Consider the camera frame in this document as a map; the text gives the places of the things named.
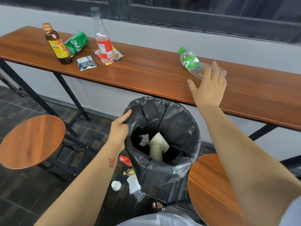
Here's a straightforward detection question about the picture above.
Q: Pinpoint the person's right hand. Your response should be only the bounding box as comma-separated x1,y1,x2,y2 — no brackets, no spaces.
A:
187,61,227,110

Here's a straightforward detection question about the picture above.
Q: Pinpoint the person's left hand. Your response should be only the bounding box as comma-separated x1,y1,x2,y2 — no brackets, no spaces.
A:
107,109,133,151

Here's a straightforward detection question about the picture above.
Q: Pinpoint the black trash bag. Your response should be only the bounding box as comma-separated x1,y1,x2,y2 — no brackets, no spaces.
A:
122,96,202,193

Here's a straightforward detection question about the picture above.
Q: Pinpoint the person's right forearm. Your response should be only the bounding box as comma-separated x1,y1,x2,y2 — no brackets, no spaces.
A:
198,105,301,226

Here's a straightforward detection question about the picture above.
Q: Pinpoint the person's left forearm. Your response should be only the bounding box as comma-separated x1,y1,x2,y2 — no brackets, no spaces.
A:
34,140,126,226

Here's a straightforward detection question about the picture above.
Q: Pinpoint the crumpled clear bottle green cap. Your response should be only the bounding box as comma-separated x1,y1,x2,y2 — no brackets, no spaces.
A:
178,47,227,80

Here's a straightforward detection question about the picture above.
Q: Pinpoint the crumpled white tissue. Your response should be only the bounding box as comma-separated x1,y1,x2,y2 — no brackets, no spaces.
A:
139,134,150,147

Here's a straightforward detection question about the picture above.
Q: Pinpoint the red drink can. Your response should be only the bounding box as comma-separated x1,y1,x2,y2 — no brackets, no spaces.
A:
119,155,132,167

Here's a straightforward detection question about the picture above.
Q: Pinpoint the beige paper cup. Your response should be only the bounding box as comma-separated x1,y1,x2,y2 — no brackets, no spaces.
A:
149,143,164,162
152,132,170,154

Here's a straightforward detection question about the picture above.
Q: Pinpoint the red yellow snack wrapper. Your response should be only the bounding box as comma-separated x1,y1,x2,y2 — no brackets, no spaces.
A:
94,45,124,66

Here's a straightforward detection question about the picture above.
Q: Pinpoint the dark blue snack wrapper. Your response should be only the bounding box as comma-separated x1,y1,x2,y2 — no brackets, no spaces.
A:
76,56,97,71

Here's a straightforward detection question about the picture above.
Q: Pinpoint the white paper napkin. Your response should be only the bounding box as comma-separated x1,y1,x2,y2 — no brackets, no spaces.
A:
127,175,141,195

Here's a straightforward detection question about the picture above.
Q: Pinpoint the clear bottle red drink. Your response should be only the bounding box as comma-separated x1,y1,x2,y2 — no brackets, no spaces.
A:
90,7,115,64

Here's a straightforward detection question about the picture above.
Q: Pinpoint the clear plastic cup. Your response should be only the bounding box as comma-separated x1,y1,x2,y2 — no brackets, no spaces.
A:
133,189,146,203

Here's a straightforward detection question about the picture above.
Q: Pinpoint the green soda can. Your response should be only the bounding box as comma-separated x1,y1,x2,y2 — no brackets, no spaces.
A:
64,31,89,58

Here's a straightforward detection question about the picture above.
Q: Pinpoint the round wooden stool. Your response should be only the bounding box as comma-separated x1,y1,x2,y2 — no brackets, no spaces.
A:
0,115,99,179
188,154,250,226

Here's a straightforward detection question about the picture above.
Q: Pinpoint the brown bottle yellow label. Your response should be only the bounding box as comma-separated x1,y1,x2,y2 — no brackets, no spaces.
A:
42,23,72,65

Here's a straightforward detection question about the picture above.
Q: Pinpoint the person's white shirt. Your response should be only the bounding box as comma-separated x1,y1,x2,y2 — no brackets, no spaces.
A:
116,196,301,226

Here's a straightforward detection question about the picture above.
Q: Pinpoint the black metal table frame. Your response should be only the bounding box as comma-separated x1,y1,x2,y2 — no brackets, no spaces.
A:
0,59,301,177

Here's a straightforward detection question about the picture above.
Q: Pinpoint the dark window frame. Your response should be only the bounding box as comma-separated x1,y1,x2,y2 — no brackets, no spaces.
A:
0,0,301,44

